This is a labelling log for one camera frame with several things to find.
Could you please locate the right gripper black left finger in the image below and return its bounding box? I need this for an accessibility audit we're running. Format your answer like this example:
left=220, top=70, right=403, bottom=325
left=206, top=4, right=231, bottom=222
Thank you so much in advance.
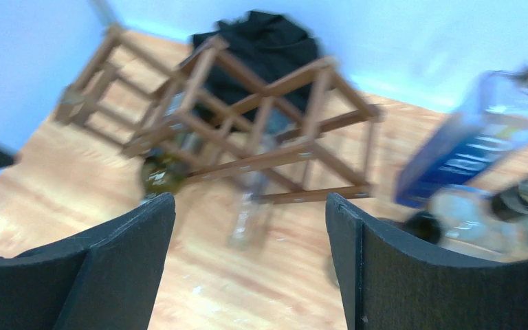
left=0, top=193, right=175, bottom=329

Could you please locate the brown wooden wine rack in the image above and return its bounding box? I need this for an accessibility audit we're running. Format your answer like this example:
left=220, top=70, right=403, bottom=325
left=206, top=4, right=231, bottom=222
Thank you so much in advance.
left=54, top=25, right=382, bottom=204

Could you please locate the dark wine bottle silver cap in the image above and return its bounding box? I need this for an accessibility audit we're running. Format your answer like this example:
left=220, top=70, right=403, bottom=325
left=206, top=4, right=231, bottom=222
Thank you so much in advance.
left=139, top=146, right=192, bottom=204

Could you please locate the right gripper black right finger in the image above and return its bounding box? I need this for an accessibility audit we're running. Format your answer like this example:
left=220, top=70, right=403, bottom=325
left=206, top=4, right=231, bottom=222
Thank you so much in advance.
left=325, top=193, right=528, bottom=329

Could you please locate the clear bottle in rack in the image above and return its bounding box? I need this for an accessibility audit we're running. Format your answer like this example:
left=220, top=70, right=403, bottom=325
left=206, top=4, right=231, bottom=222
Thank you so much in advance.
left=228, top=108, right=292, bottom=250

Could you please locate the blue square water bottle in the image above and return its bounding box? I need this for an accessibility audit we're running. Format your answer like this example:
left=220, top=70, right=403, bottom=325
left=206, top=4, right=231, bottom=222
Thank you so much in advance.
left=393, top=65, right=528, bottom=208

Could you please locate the small clear liquor bottle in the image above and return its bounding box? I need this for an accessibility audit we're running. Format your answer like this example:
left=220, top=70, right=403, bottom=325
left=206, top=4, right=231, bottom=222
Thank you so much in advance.
left=427, top=185, right=517, bottom=260

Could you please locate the black cloth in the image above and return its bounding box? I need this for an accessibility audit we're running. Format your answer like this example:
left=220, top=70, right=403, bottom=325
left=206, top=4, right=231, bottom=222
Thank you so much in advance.
left=190, top=10, right=320, bottom=134

